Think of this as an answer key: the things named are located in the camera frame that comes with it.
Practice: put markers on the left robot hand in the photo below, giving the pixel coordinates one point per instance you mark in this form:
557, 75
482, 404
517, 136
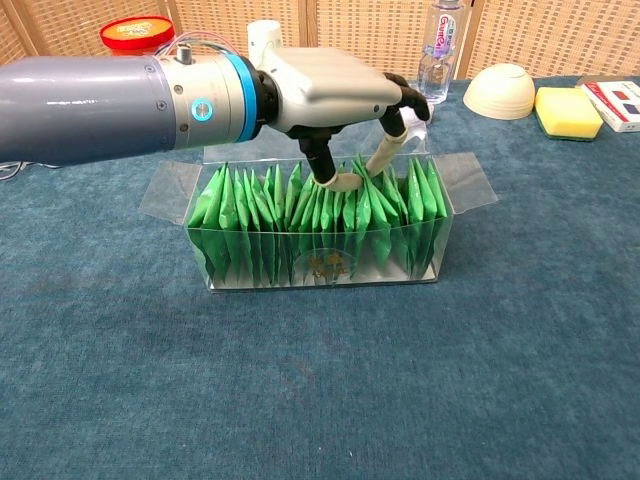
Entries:
325, 85

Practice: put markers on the clear plastic box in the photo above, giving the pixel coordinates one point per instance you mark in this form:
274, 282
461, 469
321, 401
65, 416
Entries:
465, 185

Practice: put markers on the red white card box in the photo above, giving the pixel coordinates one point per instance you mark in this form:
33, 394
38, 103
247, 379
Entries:
617, 105

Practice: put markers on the stacked white paper cups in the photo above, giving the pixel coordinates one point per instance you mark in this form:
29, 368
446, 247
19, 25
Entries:
262, 35

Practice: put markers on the clear water bottle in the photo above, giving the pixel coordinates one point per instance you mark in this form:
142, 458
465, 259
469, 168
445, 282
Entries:
440, 60

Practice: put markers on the beige upturned bowl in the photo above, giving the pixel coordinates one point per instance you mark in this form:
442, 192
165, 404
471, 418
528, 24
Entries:
500, 92

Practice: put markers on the red canister orange lid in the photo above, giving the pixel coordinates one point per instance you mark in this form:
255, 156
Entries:
135, 32

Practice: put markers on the yellow sponge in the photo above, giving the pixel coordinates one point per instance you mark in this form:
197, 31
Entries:
567, 112

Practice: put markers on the blue table cloth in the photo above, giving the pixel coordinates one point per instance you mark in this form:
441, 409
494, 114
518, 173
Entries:
320, 375

